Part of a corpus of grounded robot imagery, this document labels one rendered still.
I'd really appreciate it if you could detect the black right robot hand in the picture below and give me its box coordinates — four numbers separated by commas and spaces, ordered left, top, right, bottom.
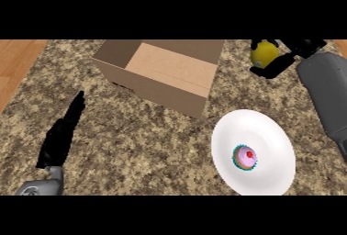
248, 39, 328, 80

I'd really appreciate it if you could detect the yellow lemon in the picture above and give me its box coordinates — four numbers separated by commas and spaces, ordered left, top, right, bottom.
249, 41, 281, 70

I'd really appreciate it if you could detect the brown cardboard box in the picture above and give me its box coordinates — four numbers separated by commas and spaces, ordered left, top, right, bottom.
92, 39, 226, 119

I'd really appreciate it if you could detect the white plate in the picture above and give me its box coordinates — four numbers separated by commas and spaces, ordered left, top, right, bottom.
210, 108, 297, 196

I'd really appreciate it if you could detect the pink frosted cupcake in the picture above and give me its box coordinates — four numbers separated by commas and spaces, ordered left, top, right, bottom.
232, 144, 260, 173

